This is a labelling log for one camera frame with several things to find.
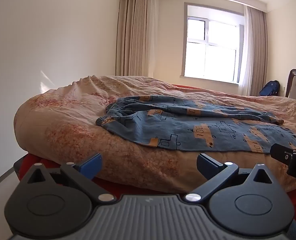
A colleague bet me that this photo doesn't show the blue backpack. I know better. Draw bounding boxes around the blue backpack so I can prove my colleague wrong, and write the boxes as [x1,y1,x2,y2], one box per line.
[259,80,280,97]

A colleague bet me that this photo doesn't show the bed with floral duvet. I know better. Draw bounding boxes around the bed with floral duvet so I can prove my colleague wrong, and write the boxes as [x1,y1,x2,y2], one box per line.
[14,75,296,193]

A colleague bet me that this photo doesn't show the sheer white curtain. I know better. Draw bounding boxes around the sheer white curtain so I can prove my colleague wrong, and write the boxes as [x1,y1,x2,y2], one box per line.
[238,4,253,94]

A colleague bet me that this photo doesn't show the grey framed window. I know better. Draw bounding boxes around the grey framed window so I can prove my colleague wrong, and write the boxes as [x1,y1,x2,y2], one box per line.
[180,2,246,84]

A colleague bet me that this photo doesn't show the beige pleated curtain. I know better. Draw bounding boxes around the beige pleated curtain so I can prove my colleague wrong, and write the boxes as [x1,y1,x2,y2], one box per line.
[248,7,269,97]
[115,0,159,77]

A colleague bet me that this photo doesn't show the blue patterned pants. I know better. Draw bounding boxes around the blue patterned pants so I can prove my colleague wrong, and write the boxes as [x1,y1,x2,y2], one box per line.
[95,95,296,154]

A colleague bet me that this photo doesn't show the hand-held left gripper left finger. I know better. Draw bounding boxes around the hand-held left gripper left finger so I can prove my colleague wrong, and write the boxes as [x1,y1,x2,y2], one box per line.
[20,153,115,205]

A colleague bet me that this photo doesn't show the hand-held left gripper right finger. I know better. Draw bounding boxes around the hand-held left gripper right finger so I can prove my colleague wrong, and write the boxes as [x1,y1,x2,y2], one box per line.
[184,153,280,204]

